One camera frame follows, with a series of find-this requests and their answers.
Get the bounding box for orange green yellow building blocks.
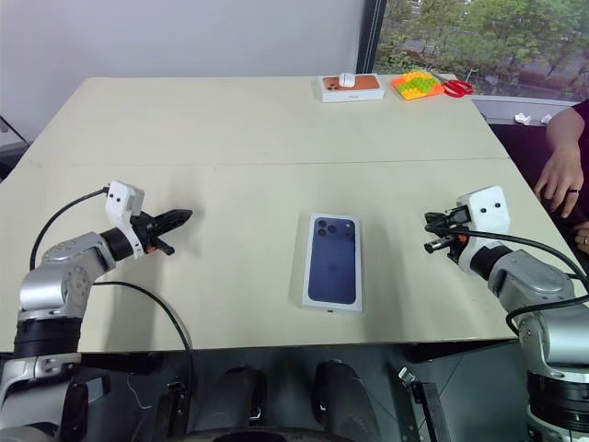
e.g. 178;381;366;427
390;68;445;102

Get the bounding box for black seat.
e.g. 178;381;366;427
487;122;589;259

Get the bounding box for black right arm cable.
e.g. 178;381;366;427
423;223;589;340

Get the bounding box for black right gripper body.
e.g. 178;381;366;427
424;234;471;266

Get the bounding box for white box lid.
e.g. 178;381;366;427
301;212;365;316

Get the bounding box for dark rounded shape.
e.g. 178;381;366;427
214;365;269;435
311;359;370;439

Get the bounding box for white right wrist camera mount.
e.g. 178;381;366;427
456;185;512;275

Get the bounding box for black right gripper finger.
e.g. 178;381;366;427
423;212;467;228
426;205;471;223

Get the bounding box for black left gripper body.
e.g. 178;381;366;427
132;213;177;258

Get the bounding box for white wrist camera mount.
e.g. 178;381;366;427
456;185;512;275
104;180;145;260

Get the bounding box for black metal bracket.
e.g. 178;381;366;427
156;378;188;442
397;366;445;442

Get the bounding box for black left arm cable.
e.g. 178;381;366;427
29;186;193;415

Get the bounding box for person's right hand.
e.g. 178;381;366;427
534;147;585;219

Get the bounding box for orange print phone box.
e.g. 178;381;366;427
319;72;387;104

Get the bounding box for red handled scissors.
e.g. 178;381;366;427
429;69;476;99

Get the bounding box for white window sill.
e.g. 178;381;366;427
470;94;589;126

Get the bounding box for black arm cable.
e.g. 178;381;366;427
29;186;193;415
423;223;589;340

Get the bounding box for black window frame post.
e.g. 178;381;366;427
355;0;388;77

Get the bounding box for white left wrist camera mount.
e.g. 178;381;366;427
104;180;145;260

